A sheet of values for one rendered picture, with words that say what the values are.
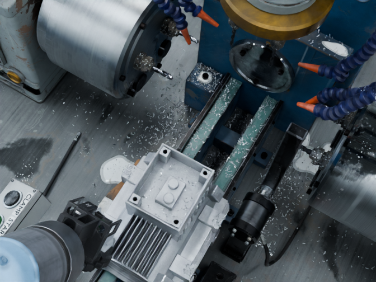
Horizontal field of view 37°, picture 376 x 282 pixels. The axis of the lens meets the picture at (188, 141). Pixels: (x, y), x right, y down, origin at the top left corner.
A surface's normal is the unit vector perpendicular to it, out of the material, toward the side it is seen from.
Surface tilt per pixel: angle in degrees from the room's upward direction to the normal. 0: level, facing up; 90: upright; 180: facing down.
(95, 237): 30
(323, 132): 0
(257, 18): 0
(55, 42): 69
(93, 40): 47
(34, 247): 61
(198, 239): 0
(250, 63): 90
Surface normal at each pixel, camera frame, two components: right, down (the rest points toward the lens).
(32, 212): 0.81, 0.27
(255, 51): -0.51, 0.77
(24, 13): 0.86, 0.48
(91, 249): -0.22, 0.03
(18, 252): 0.62, -0.76
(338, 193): -0.44, 0.53
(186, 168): 0.05, -0.42
